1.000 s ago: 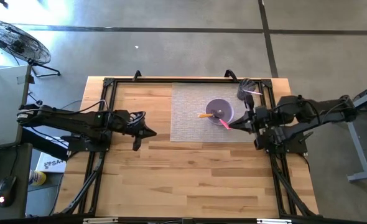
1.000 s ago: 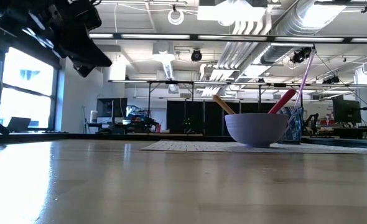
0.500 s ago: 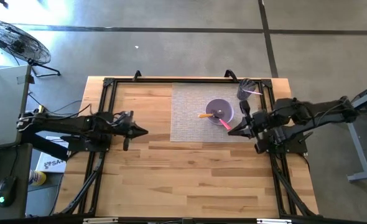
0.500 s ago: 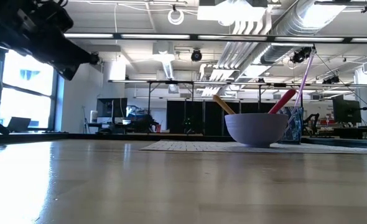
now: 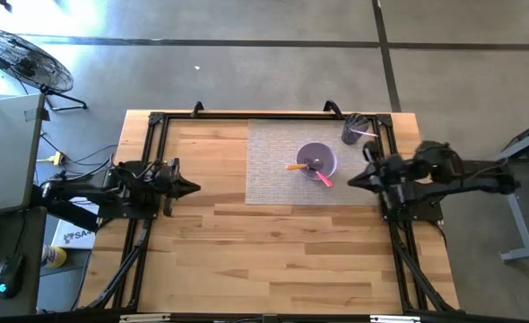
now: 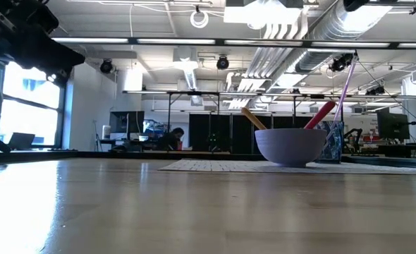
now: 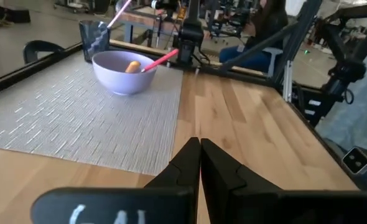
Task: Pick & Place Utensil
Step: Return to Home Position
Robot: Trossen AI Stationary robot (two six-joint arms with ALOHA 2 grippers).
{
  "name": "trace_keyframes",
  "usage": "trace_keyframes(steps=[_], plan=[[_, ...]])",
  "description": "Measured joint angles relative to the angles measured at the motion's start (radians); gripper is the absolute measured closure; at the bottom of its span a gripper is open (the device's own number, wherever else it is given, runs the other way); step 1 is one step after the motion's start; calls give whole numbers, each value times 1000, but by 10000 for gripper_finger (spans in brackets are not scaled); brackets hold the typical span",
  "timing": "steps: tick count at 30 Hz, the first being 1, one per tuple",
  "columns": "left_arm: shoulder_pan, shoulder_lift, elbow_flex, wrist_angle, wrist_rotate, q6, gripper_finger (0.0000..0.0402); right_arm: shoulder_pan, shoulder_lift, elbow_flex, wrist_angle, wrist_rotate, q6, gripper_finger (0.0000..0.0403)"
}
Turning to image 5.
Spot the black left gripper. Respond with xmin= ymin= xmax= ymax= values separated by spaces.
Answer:
xmin=153 ymin=156 xmax=203 ymax=218

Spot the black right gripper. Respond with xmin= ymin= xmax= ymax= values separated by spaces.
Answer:
xmin=346 ymin=140 xmax=412 ymax=210

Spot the red-handled metal fork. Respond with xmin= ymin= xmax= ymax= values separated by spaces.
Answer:
xmin=308 ymin=163 xmax=335 ymax=189

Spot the purple plastic bowl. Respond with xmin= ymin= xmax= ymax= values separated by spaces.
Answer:
xmin=295 ymin=142 xmax=339 ymax=182

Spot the black mesh pen cup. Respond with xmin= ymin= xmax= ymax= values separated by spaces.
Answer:
xmin=341 ymin=112 xmax=371 ymax=146

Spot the wooden-handled metal spoon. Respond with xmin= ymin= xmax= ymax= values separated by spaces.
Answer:
xmin=285 ymin=157 xmax=325 ymax=173

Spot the grey woven placemat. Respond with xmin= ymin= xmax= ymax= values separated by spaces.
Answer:
xmin=245 ymin=118 xmax=380 ymax=206

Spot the white cardboard box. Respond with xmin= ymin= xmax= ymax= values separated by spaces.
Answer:
xmin=50 ymin=195 xmax=100 ymax=250

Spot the grey metal cart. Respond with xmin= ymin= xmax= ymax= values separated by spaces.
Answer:
xmin=492 ymin=114 xmax=529 ymax=264

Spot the black computer mouse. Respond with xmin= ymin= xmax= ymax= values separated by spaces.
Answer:
xmin=0 ymin=252 xmax=25 ymax=300

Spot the black metal floor fan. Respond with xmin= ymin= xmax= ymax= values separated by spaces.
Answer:
xmin=0 ymin=28 xmax=89 ymax=112

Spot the black floor cable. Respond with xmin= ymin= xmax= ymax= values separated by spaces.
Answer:
xmin=61 ymin=143 xmax=121 ymax=177

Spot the black aluminium table frame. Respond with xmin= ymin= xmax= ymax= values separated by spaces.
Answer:
xmin=79 ymin=110 xmax=459 ymax=315

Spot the silver metal bracket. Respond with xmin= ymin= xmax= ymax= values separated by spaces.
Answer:
xmin=118 ymin=313 xmax=171 ymax=323
xmin=369 ymin=315 xmax=421 ymax=323

